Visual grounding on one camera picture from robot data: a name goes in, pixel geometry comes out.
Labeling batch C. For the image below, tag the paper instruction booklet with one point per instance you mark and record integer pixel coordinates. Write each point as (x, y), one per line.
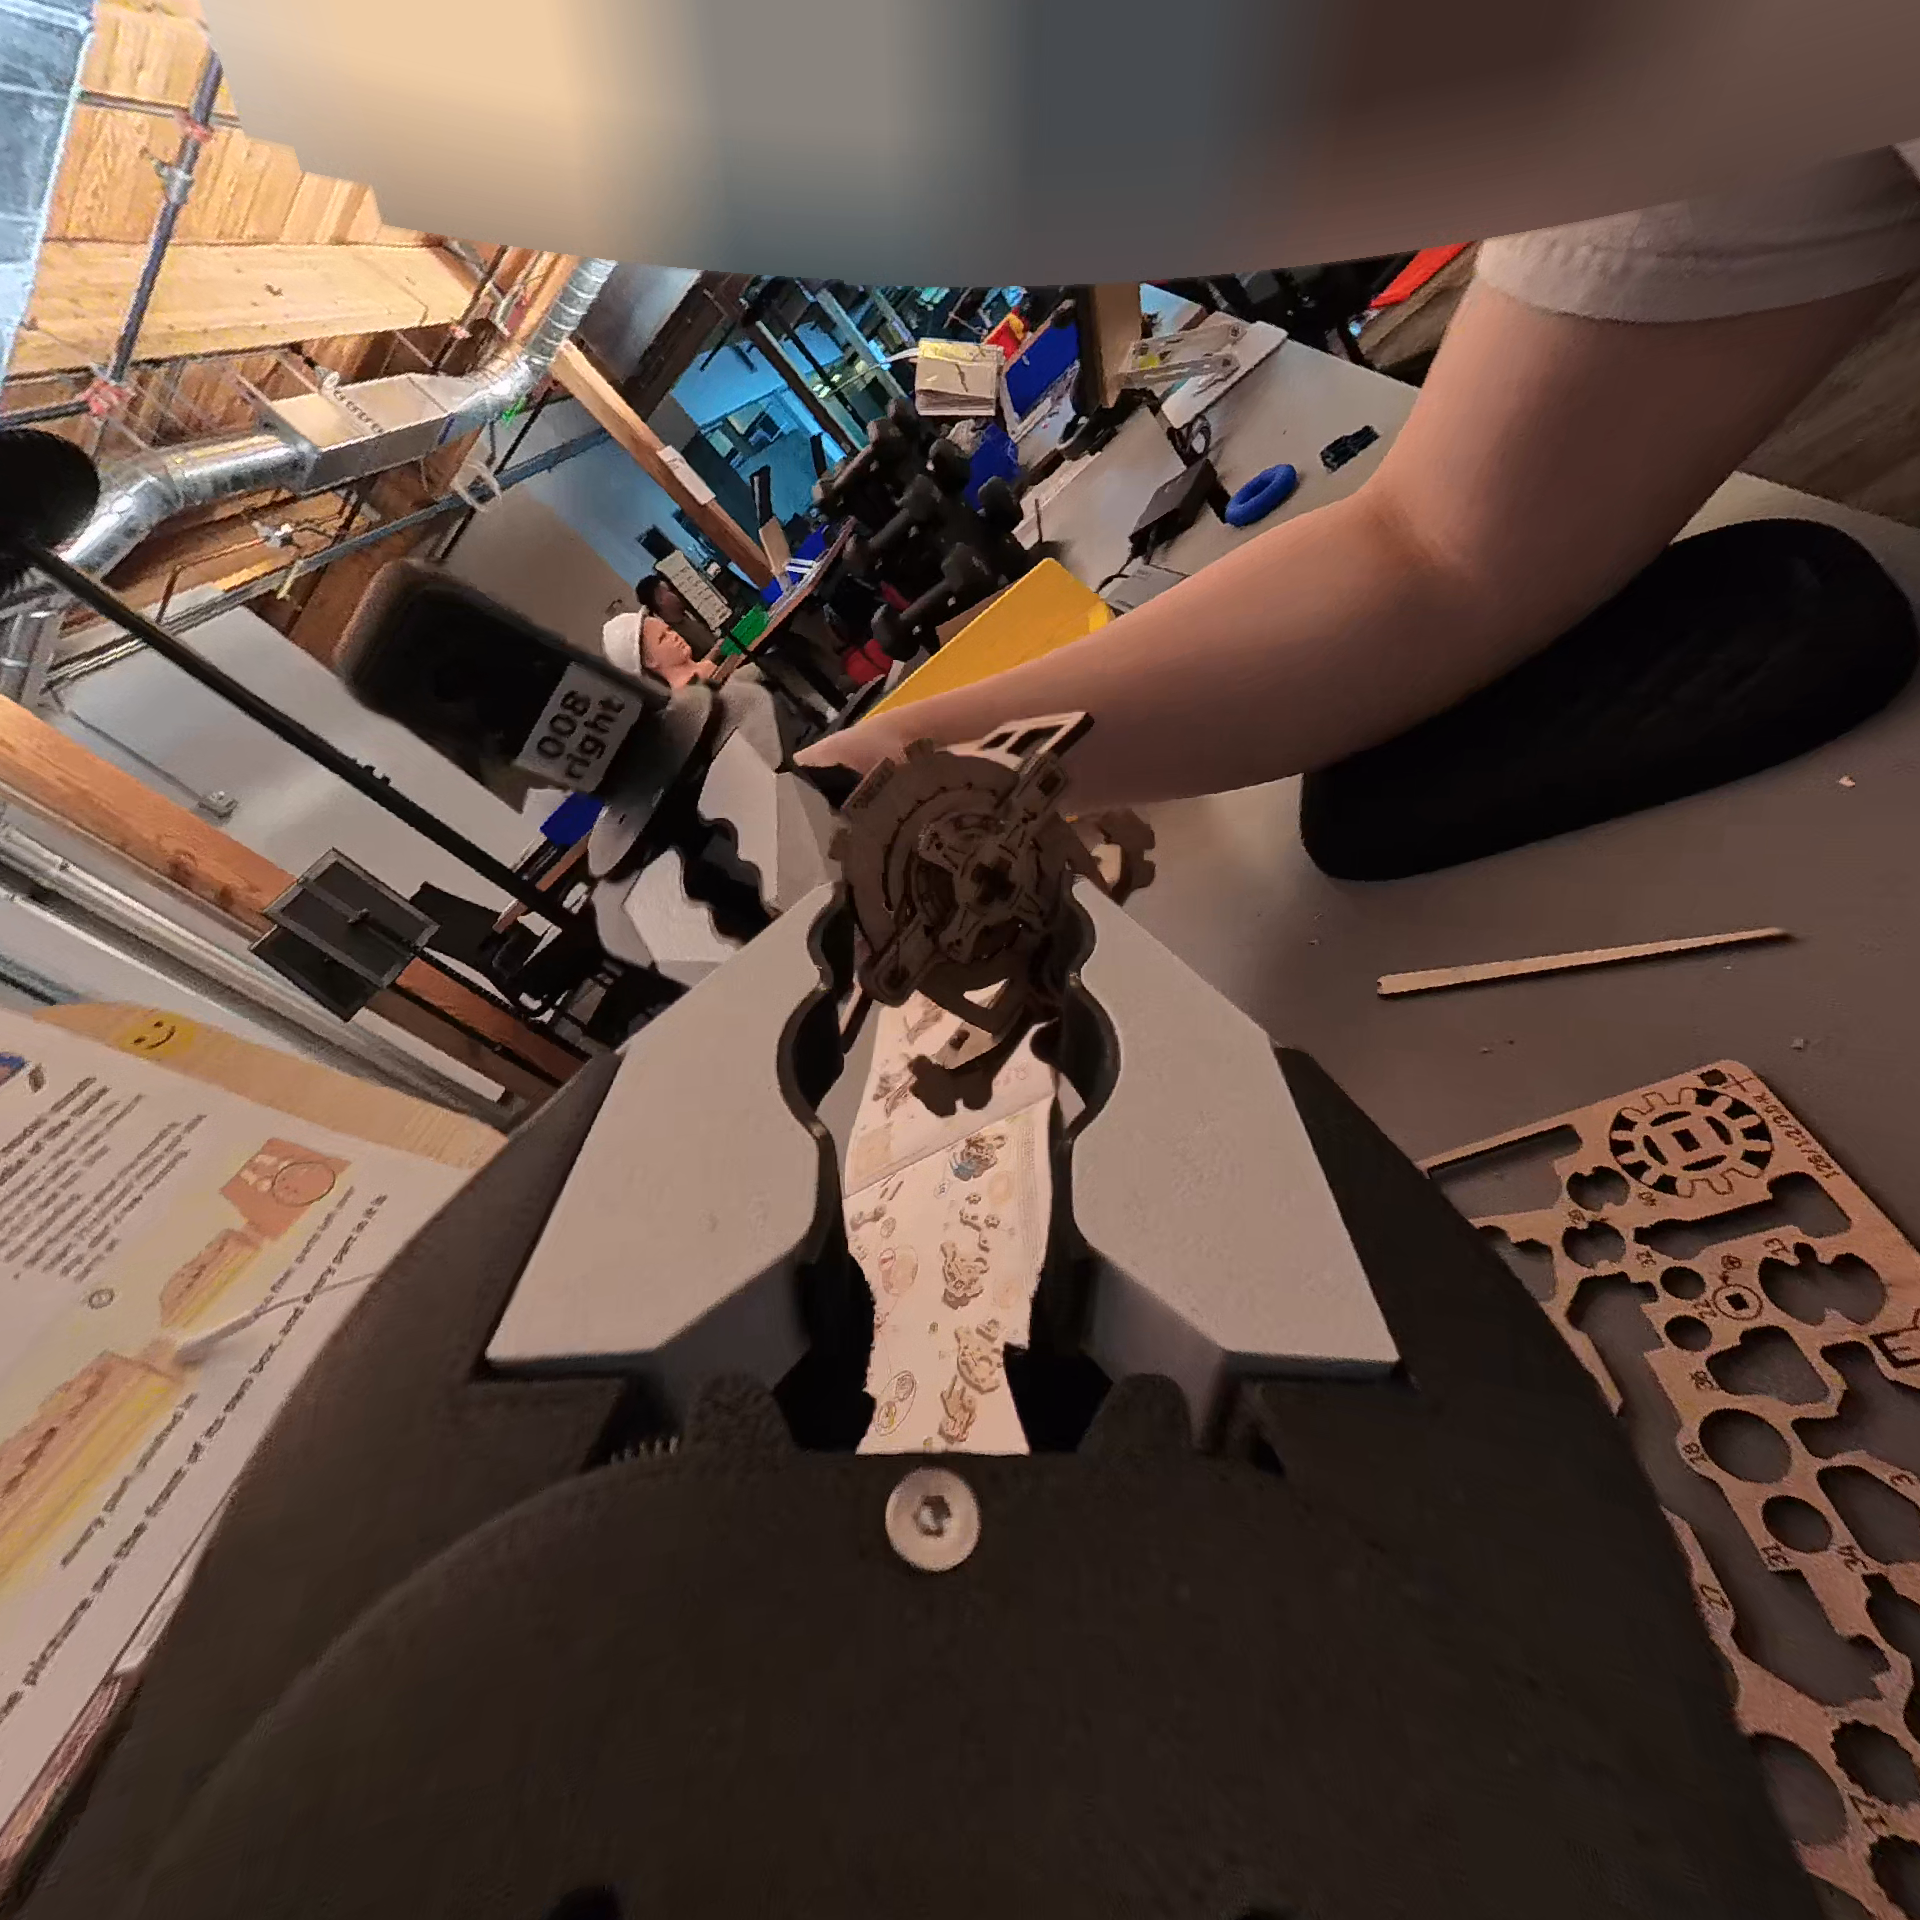
(944, 1275)

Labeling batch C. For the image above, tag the black wrist rest pad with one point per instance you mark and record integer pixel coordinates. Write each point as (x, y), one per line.
(1621, 721)

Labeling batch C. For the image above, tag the printed instruction sheet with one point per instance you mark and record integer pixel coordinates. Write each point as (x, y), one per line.
(224, 1350)

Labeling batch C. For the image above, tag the silver ventilation duct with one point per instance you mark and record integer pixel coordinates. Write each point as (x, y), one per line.
(195, 480)

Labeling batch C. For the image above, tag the black dumbbell rack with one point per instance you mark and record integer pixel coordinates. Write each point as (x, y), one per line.
(916, 523)

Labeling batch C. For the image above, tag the round wooden gear assembly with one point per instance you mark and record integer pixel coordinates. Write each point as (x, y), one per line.
(960, 886)

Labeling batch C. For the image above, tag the punched wooden parts sheet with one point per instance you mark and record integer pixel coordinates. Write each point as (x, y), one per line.
(1823, 1154)

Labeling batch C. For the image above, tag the black flat device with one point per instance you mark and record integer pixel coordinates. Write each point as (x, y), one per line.
(1172, 504)

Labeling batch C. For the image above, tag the black boom pole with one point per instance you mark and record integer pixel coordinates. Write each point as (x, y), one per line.
(45, 487)

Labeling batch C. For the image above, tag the yellow smiley sticker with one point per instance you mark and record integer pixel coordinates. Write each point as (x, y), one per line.
(158, 1032)

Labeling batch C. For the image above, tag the thin wooden stick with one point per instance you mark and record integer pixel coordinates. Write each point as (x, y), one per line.
(1576, 960)

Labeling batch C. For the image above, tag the person's white shirt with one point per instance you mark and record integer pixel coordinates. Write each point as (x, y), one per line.
(1724, 240)

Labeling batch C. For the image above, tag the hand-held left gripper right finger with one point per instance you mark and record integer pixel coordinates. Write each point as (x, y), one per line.
(1244, 1200)

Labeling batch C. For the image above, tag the yellow plastic bin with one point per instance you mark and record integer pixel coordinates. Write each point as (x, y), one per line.
(1005, 630)

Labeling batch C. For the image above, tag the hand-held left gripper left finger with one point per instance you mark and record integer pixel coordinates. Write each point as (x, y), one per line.
(661, 1200)

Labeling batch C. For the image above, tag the grey square fixture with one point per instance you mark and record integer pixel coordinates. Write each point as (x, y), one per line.
(347, 938)

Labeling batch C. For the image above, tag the person's right forearm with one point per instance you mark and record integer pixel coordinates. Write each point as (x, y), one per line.
(1350, 599)

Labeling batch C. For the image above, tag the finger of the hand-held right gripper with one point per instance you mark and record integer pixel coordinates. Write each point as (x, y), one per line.
(780, 833)
(669, 931)

